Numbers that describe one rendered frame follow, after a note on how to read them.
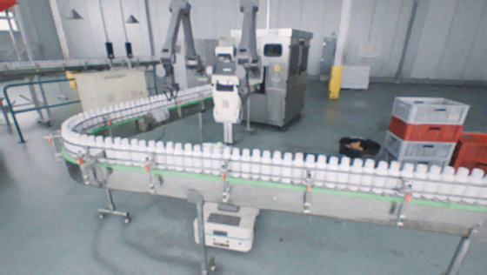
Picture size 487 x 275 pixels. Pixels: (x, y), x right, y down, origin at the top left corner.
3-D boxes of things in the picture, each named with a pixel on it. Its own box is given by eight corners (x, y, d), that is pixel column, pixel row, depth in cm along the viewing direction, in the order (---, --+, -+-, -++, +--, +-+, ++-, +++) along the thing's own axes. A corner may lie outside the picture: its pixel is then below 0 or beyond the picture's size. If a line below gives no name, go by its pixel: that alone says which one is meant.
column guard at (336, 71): (327, 97, 823) (331, 65, 783) (325, 96, 859) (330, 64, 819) (339, 98, 816) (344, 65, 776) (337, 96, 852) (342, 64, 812)
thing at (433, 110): (408, 123, 269) (413, 104, 261) (390, 113, 307) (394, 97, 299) (463, 124, 266) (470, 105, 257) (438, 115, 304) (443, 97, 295)
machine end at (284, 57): (260, 108, 683) (263, 33, 610) (304, 114, 625) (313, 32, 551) (231, 123, 553) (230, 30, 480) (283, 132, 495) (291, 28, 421)
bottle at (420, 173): (423, 197, 119) (433, 168, 113) (413, 198, 118) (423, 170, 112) (413, 191, 124) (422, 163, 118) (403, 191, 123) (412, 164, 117)
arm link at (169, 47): (190, 5, 149) (173, 6, 151) (186, -3, 143) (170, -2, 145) (176, 63, 136) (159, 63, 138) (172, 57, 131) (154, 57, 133)
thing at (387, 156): (393, 173, 294) (397, 157, 286) (379, 158, 332) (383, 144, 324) (445, 176, 289) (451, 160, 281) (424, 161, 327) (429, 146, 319)
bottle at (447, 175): (436, 199, 117) (446, 171, 111) (429, 192, 123) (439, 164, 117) (449, 201, 116) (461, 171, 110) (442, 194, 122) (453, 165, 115)
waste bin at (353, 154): (334, 197, 285) (343, 149, 261) (329, 177, 326) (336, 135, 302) (375, 201, 277) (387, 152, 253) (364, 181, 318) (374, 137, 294)
